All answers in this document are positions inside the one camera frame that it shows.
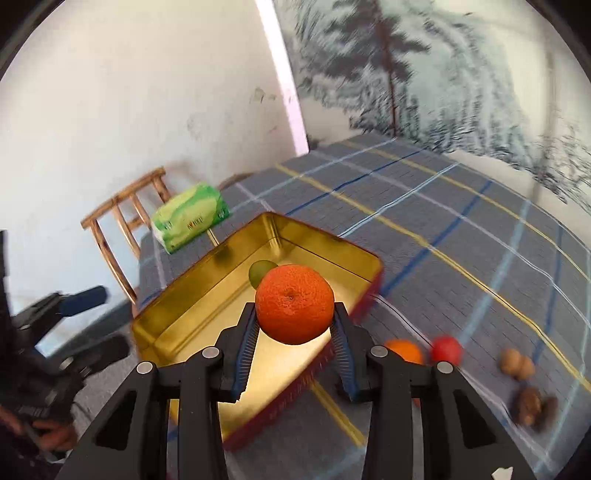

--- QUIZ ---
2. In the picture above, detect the orange tangerine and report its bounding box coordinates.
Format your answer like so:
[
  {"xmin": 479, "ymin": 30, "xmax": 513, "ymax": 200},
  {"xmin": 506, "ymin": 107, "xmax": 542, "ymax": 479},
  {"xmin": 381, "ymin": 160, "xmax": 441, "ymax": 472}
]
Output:
[
  {"xmin": 385, "ymin": 339, "xmax": 425, "ymax": 365},
  {"xmin": 256, "ymin": 264, "xmax": 335, "ymax": 345}
]

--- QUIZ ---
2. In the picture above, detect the person left hand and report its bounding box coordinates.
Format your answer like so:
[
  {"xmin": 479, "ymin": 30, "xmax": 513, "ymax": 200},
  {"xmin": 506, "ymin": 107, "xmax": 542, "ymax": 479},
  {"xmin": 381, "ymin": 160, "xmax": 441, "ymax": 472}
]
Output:
[{"xmin": 1, "ymin": 407, "xmax": 78, "ymax": 463}]

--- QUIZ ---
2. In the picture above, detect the dark brown nut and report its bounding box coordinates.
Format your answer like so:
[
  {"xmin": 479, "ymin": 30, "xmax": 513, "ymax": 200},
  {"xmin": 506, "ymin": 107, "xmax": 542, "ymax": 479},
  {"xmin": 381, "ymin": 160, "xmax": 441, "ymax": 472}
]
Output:
[
  {"xmin": 534, "ymin": 396, "xmax": 559, "ymax": 433},
  {"xmin": 511, "ymin": 386, "xmax": 542, "ymax": 427}
]

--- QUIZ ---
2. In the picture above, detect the small red fruit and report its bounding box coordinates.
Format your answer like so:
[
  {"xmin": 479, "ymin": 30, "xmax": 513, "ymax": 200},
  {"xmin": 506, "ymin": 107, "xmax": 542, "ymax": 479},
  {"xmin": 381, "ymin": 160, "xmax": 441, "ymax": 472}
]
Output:
[{"xmin": 430, "ymin": 335, "xmax": 463, "ymax": 367}]

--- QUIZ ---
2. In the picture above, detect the wooden chair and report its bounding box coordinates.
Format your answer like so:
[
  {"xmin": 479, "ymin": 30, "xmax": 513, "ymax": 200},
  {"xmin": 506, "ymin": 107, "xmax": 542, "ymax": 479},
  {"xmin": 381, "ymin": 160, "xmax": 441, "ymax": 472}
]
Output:
[{"xmin": 80, "ymin": 166, "xmax": 171, "ymax": 317}]

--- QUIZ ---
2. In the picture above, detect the gold metal tin box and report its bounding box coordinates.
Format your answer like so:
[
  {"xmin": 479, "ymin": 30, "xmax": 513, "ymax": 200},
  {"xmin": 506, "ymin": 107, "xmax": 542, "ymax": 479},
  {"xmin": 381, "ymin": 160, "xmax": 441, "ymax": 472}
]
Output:
[{"xmin": 132, "ymin": 212, "xmax": 384, "ymax": 450}]

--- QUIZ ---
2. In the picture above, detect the plaid grey tablecloth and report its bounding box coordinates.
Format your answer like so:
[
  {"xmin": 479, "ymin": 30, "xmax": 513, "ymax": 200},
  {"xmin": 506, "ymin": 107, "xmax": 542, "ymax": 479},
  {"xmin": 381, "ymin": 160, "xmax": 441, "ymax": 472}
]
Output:
[{"xmin": 68, "ymin": 133, "xmax": 591, "ymax": 480}]

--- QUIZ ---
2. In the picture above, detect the green tissue pack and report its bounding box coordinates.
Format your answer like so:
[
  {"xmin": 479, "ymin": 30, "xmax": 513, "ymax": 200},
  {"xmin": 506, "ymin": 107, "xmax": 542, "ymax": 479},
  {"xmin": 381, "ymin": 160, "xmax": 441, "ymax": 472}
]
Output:
[{"xmin": 150, "ymin": 182, "xmax": 230, "ymax": 254}]

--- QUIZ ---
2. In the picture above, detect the green lime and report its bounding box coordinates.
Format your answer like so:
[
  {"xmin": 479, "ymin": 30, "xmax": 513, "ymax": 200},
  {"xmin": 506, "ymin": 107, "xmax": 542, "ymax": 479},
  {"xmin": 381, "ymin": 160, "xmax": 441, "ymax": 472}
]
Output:
[{"xmin": 249, "ymin": 260, "xmax": 277, "ymax": 290}]

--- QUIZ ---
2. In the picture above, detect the landscape painted folding screen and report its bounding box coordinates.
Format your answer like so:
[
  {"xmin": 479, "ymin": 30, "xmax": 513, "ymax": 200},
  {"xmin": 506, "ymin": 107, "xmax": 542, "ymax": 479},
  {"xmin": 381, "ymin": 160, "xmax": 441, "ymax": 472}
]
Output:
[{"xmin": 274, "ymin": 1, "xmax": 590, "ymax": 208}]

